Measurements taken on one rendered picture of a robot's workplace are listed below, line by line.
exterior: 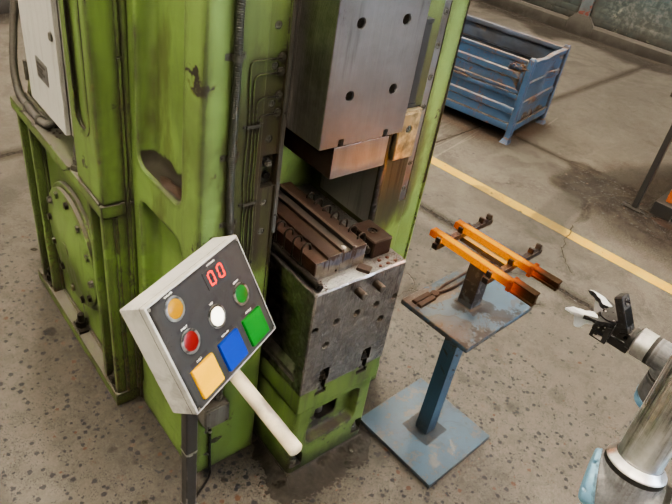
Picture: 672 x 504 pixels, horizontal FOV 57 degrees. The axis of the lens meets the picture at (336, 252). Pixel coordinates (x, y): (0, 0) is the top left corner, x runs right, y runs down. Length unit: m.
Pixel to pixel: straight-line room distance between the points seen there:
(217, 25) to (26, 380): 1.87
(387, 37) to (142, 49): 0.68
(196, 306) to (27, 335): 1.74
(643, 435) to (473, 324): 0.73
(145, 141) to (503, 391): 1.96
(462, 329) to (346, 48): 1.06
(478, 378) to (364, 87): 1.81
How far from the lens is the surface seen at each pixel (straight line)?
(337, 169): 1.69
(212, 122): 1.57
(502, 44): 6.14
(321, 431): 2.47
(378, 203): 2.13
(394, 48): 1.66
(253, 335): 1.57
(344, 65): 1.56
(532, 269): 2.06
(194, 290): 1.44
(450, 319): 2.19
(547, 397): 3.14
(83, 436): 2.67
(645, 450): 1.72
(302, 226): 1.99
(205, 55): 1.51
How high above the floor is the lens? 2.09
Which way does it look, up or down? 35 degrees down
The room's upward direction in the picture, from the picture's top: 10 degrees clockwise
